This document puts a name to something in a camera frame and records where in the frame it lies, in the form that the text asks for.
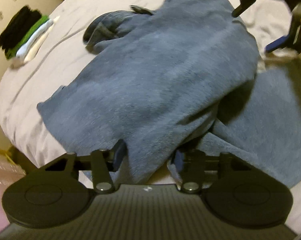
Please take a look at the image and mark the blue denim jeans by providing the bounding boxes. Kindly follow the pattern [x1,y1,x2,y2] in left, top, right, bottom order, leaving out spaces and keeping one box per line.
[37,0,301,187]

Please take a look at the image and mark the stack of folded clothes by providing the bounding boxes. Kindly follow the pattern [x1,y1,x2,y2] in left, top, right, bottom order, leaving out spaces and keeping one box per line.
[0,5,59,68]

